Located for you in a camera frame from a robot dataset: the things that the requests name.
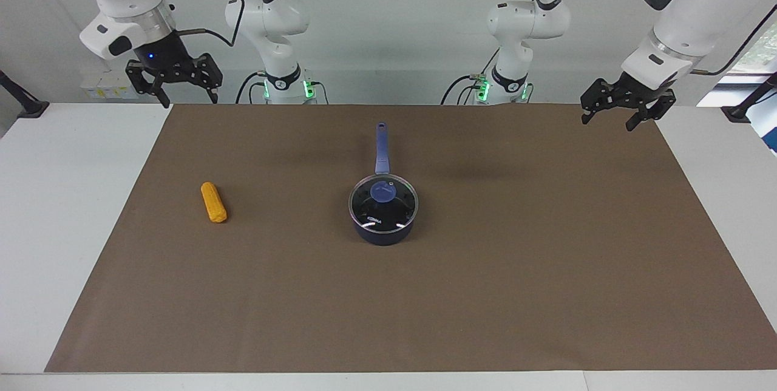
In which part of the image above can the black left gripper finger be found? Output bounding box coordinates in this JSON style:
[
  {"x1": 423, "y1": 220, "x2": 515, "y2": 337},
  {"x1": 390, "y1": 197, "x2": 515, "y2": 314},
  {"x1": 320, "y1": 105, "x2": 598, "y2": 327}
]
[
  {"x1": 626, "y1": 92, "x2": 677, "y2": 132},
  {"x1": 581, "y1": 78, "x2": 617, "y2": 124}
]

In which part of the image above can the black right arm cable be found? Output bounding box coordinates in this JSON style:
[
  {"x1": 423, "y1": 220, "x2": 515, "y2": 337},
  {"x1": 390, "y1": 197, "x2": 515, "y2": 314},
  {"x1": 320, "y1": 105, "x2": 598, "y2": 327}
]
[{"x1": 173, "y1": 0, "x2": 246, "y2": 49}]

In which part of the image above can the dark blue pot with handle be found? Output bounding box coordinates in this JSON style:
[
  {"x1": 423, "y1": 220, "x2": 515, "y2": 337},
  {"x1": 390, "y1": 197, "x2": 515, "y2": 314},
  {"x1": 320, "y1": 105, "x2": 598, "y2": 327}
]
[{"x1": 348, "y1": 122, "x2": 419, "y2": 247}]

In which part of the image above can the black clamp stand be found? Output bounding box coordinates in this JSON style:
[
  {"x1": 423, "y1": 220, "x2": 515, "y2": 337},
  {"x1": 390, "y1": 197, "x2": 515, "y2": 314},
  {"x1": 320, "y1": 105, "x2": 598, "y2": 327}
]
[
  {"x1": 721, "y1": 72, "x2": 777, "y2": 123},
  {"x1": 0, "y1": 69, "x2": 50, "y2": 119}
]

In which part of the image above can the window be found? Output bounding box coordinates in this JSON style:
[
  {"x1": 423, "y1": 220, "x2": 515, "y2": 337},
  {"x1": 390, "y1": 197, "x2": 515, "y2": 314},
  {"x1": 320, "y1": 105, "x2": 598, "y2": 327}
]
[{"x1": 727, "y1": 5, "x2": 777, "y2": 76}]

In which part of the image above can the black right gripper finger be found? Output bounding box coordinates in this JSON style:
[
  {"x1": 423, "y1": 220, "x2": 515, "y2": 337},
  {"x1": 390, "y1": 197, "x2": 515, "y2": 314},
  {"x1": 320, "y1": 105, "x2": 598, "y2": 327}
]
[
  {"x1": 191, "y1": 53, "x2": 223, "y2": 104},
  {"x1": 126, "y1": 61, "x2": 171, "y2": 108}
]

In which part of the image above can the brown table mat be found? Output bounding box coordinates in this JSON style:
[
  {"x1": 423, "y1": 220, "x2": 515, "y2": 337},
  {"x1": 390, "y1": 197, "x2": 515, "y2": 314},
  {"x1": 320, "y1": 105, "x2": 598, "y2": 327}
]
[{"x1": 44, "y1": 104, "x2": 777, "y2": 373}]

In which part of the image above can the yellow corn cob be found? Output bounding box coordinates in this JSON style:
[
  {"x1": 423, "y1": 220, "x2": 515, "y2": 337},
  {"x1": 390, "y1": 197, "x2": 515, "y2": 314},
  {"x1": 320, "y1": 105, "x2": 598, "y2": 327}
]
[{"x1": 200, "y1": 182, "x2": 228, "y2": 224}]

